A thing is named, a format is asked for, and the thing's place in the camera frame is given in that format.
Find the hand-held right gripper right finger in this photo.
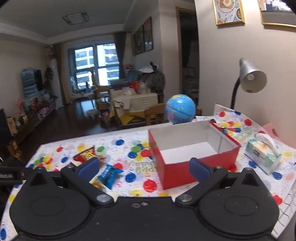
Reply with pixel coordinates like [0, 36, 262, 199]
[175, 158, 264, 207]

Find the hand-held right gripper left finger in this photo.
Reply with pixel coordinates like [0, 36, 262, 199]
[23, 158, 115, 208]

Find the red yellow snack packet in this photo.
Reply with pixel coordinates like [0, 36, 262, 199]
[73, 146, 106, 164]

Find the red cardboard box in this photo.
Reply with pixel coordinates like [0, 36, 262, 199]
[148, 120, 241, 190]

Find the blue candy packet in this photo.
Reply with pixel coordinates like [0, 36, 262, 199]
[97, 164, 124, 190]

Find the balloon print tablecloth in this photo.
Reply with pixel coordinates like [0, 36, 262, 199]
[0, 103, 296, 239]

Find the black cabinet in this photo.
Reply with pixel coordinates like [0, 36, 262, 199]
[0, 108, 15, 149]

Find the blue globe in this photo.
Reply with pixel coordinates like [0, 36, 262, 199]
[165, 94, 197, 125]

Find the tissue pack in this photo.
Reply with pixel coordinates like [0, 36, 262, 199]
[245, 133, 282, 175]

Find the tv cabinet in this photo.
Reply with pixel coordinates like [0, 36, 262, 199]
[9, 95, 59, 144]

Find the wooden chair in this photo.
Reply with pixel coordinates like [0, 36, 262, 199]
[144, 103, 167, 127]

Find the yellow armchair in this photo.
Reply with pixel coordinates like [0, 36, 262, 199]
[93, 84, 110, 109]

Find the cluttered table with cream cloth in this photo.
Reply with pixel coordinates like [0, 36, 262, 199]
[109, 91, 159, 126]

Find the television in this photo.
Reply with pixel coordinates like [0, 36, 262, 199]
[21, 69, 43, 96]

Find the yellow curtain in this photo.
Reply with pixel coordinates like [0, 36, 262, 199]
[55, 43, 70, 105]

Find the potted plant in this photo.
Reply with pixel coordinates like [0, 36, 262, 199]
[44, 66, 55, 93]

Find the white tower air conditioner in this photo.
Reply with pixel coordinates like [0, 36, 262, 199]
[49, 58, 58, 98]

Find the pile of jackets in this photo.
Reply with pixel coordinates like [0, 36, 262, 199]
[139, 61, 166, 98]

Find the large window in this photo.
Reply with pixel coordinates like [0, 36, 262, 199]
[67, 43, 121, 93]

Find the white grid-patterned sheet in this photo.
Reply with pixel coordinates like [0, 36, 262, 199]
[270, 192, 296, 239]

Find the silver desk lamp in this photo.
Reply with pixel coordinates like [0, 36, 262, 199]
[230, 58, 268, 111]

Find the grey curtain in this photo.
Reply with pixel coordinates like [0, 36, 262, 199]
[114, 32, 127, 80]

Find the square ceiling lamp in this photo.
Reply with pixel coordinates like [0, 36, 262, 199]
[62, 11, 90, 25]

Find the gold framed food picture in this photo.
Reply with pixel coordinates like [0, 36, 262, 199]
[212, 0, 245, 26]

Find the gold framed photo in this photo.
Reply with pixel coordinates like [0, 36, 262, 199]
[258, 0, 296, 29]

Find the dark wall picture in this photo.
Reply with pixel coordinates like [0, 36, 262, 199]
[144, 16, 154, 52]
[135, 24, 146, 55]

